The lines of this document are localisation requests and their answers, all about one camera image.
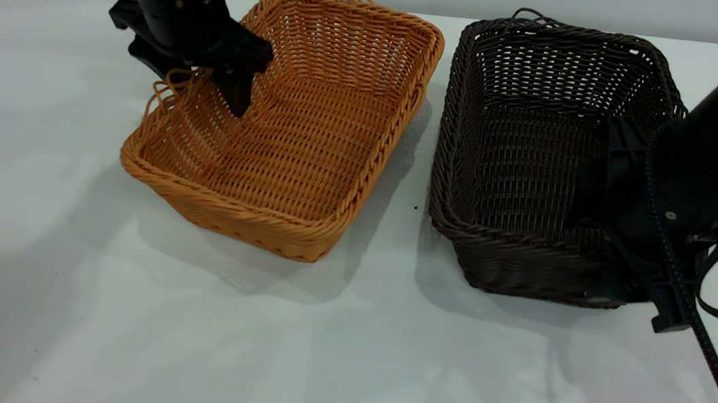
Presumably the orange-brown woven wicker basket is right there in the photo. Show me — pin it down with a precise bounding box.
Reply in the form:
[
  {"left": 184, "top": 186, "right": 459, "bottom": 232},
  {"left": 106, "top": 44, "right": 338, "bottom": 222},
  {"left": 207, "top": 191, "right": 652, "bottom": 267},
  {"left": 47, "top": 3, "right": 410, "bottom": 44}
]
[{"left": 110, "top": 0, "right": 451, "bottom": 277}]

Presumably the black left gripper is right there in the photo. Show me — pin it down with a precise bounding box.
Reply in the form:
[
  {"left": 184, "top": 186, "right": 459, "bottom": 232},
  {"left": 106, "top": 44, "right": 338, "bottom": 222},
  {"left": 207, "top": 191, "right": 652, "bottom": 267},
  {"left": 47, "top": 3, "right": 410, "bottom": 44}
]
[{"left": 97, "top": 0, "right": 280, "bottom": 122}]

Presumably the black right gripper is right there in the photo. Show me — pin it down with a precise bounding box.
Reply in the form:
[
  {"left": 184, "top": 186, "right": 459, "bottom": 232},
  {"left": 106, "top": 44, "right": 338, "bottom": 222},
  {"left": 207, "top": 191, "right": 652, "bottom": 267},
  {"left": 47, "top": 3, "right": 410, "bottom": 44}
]
[{"left": 579, "top": 114, "right": 718, "bottom": 339}]

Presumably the dark brown woven wicker basket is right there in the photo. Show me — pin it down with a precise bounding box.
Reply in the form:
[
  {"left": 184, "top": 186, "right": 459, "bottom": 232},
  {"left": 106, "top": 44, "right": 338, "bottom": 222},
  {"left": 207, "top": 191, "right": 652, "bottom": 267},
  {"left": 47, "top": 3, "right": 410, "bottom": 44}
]
[{"left": 418, "top": 0, "right": 700, "bottom": 316}]

